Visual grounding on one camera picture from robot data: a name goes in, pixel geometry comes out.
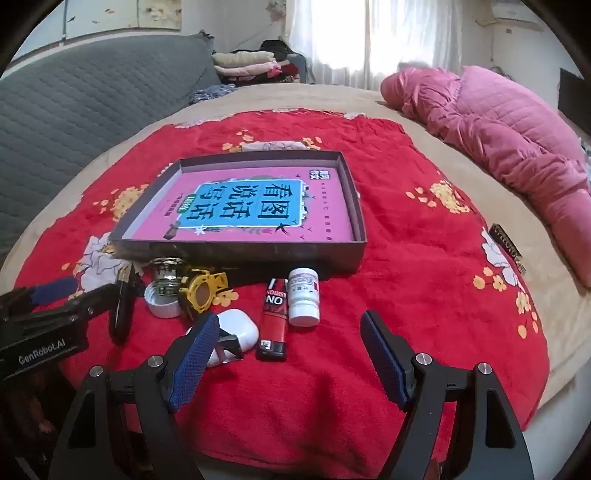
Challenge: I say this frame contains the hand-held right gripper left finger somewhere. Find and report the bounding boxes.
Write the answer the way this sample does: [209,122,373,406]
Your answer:
[48,314,221,480]

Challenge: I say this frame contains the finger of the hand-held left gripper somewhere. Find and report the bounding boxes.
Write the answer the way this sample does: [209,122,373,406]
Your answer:
[69,283,121,322]
[0,277,80,319]

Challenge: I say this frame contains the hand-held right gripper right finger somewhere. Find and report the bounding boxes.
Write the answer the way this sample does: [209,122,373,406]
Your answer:
[360,310,532,480]

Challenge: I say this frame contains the white earbuds case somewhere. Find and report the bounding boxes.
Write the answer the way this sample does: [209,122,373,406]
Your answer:
[185,308,259,368]

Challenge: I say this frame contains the white plastic cap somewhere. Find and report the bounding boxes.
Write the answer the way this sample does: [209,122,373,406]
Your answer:
[144,281,183,318]

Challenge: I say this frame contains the yellow watch with black strap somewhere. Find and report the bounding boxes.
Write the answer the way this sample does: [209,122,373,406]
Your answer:
[178,267,241,323]

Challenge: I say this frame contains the brass metal ring fitting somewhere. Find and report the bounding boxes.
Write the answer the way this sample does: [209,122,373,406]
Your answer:
[150,257,190,296]

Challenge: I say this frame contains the red and black battery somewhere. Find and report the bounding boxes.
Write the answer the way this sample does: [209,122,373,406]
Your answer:
[255,277,289,362]

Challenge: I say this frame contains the white pill bottle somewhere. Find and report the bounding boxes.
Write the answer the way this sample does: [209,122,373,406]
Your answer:
[287,268,320,326]

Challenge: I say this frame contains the red floral blanket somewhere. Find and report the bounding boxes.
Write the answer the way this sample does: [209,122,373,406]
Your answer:
[14,108,552,480]

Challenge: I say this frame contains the dark hair clip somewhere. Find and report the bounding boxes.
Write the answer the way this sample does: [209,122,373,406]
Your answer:
[489,224,527,273]

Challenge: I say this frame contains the grey quilted headboard cover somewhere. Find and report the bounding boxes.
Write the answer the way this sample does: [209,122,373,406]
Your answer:
[0,31,222,268]

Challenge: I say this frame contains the blue patterned cloth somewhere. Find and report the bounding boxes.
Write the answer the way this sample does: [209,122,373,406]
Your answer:
[187,84,238,106]

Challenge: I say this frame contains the pink quilt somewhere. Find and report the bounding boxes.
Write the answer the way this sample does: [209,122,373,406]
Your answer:
[379,65,591,291]

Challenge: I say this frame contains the pile of folded clothes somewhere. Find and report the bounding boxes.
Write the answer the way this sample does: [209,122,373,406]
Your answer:
[211,39,305,85]

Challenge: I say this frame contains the white curtain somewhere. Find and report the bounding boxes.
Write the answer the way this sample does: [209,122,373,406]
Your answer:
[272,0,490,90]

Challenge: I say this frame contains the black television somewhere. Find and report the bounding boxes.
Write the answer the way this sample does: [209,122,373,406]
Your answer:
[558,68,591,134]

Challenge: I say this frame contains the white air conditioner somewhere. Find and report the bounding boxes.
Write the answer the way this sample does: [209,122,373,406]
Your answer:
[489,0,555,26]

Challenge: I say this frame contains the floral wall painting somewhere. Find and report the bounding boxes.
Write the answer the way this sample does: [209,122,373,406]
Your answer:
[131,0,182,20]

